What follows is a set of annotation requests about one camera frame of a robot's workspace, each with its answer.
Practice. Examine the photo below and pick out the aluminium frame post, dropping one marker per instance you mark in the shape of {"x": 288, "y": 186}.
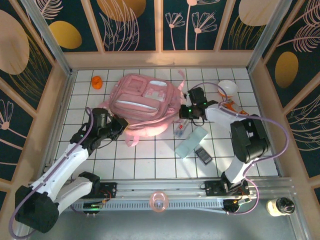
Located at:
{"x": 267, "y": 37}
{"x": 50, "y": 42}

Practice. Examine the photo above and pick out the black calculator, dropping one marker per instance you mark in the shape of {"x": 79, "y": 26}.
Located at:
{"x": 203, "y": 156}

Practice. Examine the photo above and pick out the white and orange bowl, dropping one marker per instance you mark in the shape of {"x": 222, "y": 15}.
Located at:
{"x": 227, "y": 88}

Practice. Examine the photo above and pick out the small orange cup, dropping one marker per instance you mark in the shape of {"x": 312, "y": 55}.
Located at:
{"x": 96, "y": 83}

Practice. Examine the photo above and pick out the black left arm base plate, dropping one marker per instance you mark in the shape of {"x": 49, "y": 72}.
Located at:
{"x": 110, "y": 190}

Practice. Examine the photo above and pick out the orange and white snack packet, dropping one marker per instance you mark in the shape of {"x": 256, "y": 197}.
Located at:
{"x": 235, "y": 107}

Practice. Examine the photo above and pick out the pink student backpack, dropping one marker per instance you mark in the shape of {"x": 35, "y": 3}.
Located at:
{"x": 140, "y": 105}

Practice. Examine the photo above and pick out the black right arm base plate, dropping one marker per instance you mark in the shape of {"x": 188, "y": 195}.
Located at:
{"x": 212, "y": 188}

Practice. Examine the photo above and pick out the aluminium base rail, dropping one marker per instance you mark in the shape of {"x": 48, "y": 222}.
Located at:
{"x": 160, "y": 186}

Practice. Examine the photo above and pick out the white bottle with black cap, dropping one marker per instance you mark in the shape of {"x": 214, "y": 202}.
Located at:
{"x": 277, "y": 207}

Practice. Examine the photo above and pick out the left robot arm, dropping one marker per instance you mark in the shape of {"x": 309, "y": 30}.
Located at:
{"x": 62, "y": 167}

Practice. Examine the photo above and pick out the clear pack of pens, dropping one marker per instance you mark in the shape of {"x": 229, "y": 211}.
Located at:
{"x": 181, "y": 130}

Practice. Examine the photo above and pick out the pale green pencil case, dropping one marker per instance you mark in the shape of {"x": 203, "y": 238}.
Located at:
{"x": 190, "y": 143}

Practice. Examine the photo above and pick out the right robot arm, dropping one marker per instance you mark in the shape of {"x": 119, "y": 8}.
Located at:
{"x": 250, "y": 142}

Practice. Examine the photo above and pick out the small controller board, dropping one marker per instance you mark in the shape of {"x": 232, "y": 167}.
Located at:
{"x": 232, "y": 206}
{"x": 92, "y": 206}

